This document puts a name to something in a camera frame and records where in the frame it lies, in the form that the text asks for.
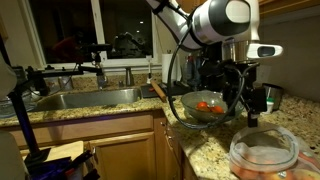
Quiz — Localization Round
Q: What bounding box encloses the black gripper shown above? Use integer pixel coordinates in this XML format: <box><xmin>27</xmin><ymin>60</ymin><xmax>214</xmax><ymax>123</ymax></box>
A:
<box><xmin>223</xmin><ymin>62</ymin><xmax>268</xmax><ymax>128</ymax></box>

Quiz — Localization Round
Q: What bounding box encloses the clear plastic zip bag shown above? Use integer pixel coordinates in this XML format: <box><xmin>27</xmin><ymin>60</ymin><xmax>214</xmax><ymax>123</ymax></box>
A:
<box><xmin>228</xmin><ymin>125</ymin><xmax>320</xmax><ymax>180</ymax></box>

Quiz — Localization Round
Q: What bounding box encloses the dark red peach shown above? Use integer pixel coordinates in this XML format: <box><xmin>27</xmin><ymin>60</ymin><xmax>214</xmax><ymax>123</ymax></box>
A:
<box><xmin>230</xmin><ymin>161</ymin><xmax>268</xmax><ymax>180</ymax></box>

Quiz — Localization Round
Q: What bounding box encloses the clear glass bowl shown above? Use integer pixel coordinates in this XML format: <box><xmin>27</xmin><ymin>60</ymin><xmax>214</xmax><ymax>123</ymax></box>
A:
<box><xmin>180</xmin><ymin>90</ymin><xmax>244</xmax><ymax>124</ymax></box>

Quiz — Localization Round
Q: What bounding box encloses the pale pink peach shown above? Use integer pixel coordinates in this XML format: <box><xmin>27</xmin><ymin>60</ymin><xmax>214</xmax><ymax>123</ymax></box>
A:
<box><xmin>292</xmin><ymin>168</ymin><xmax>320</xmax><ymax>180</ymax></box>

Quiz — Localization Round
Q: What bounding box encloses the small bottle green cap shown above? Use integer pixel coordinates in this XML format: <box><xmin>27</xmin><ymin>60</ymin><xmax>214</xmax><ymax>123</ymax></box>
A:
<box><xmin>264</xmin><ymin>96</ymin><xmax>276</xmax><ymax>115</ymax></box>

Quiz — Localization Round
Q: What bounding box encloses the stainless steel tumbler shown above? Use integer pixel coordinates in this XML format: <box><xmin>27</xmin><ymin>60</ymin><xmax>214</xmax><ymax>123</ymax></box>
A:
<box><xmin>262</xmin><ymin>83</ymin><xmax>284</xmax><ymax>111</ymax></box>

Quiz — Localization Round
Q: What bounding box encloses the orange round fruit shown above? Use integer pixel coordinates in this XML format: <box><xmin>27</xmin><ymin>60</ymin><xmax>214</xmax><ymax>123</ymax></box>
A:
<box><xmin>195</xmin><ymin>101</ymin><xmax>210</xmax><ymax>113</ymax></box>

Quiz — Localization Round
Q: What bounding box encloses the black kitchen appliance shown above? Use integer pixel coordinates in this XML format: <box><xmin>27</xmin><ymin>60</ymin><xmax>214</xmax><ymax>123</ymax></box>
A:
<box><xmin>199</xmin><ymin>59</ymin><xmax>231</xmax><ymax>92</ymax></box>

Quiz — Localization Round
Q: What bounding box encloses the dark plastic bottle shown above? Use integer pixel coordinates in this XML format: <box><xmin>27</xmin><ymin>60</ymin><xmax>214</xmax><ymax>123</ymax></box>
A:
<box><xmin>182</xmin><ymin>54</ymin><xmax>201</xmax><ymax>88</ymax></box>

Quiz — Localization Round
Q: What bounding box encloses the black cutting board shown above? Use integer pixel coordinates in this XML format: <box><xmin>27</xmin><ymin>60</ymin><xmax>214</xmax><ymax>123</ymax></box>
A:
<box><xmin>139</xmin><ymin>83</ymin><xmax>191</xmax><ymax>99</ymax></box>

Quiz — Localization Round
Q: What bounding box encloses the wooden base cabinet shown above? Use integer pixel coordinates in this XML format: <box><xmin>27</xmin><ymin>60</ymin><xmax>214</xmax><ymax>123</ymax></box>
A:
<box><xmin>162</xmin><ymin>114</ymin><xmax>198</xmax><ymax>180</ymax></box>

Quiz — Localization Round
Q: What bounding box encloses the white paper towel roll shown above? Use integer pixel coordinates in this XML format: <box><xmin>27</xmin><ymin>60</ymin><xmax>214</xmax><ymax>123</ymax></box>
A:
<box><xmin>161</xmin><ymin>52</ymin><xmax>183</xmax><ymax>84</ymax></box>

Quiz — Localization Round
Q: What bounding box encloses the white dish brush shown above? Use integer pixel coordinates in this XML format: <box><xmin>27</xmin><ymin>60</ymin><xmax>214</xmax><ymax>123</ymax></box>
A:
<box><xmin>145</xmin><ymin>54</ymin><xmax>154</xmax><ymax>84</ymax></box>

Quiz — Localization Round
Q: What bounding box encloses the light wooden cabinet door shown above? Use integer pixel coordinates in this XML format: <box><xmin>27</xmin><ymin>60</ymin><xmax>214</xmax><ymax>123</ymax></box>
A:
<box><xmin>259</xmin><ymin>0</ymin><xmax>320</xmax><ymax>19</ymax></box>
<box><xmin>176</xmin><ymin>0</ymin><xmax>203</xmax><ymax>14</ymax></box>

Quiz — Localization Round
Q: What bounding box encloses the steel faucet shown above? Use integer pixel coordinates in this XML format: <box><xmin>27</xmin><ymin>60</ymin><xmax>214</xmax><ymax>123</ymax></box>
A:
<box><xmin>124</xmin><ymin>66</ymin><xmax>135</xmax><ymax>87</ymax></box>

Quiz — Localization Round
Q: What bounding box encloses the wooden sink cabinet door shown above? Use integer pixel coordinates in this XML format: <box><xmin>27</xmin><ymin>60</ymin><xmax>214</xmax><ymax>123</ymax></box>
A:
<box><xmin>88</xmin><ymin>131</ymin><xmax>158</xmax><ymax>180</ymax></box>

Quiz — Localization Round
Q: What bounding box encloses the stainless steel sink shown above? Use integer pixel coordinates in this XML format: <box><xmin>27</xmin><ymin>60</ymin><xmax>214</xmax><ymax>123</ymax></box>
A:
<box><xmin>33</xmin><ymin>87</ymin><xmax>143</xmax><ymax>113</ymax></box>

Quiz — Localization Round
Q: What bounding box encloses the wooden sink drawer panel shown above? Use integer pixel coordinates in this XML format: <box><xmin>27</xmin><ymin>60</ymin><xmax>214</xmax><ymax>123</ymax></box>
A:
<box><xmin>9</xmin><ymin>113</ymin><xmax>155</xmax><ymax>149</ymax></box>

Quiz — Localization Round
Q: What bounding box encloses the white framed window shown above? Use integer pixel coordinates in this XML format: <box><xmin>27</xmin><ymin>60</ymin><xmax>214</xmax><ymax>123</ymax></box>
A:
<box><xmin>18</xmin><ymin>0</ymin><xmax>160</xmax><ymax>71</ymax></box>

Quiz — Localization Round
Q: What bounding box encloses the clear glass dish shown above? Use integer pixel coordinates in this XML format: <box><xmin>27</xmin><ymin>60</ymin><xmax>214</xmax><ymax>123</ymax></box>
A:
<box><xmin>0</xmin><ymin>90</ymin><xmax>37</xmax><ymax>119</ymax></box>

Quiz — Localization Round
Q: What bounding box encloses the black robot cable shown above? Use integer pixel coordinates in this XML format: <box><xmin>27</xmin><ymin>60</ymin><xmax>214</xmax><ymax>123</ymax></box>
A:
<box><xmin>166</xmin><ymin>6</ymin><xmax>248</xmax><ymax>130</ymax></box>

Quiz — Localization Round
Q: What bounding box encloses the wooden handled utensil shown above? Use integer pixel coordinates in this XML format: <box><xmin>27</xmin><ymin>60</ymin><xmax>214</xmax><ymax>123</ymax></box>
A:
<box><xmin>150</xmin><ymin>81</ymin><xmax>168</xmax><ymax>103</ymax></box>

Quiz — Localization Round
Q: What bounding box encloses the black camera bar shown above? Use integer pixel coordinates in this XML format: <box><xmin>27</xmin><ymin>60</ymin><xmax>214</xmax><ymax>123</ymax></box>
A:
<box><xmin>77</xmin><ymin>42</ymin><xmax>113</xmax><ymax>68</ymax></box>

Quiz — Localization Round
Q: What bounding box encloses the black camera tripod stand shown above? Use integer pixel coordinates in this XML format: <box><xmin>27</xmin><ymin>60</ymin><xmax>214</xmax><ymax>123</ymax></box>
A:
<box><xmin>7</xmin><ymin>88</ymin><xmax>52</xmax><ymax>166</ymax></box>

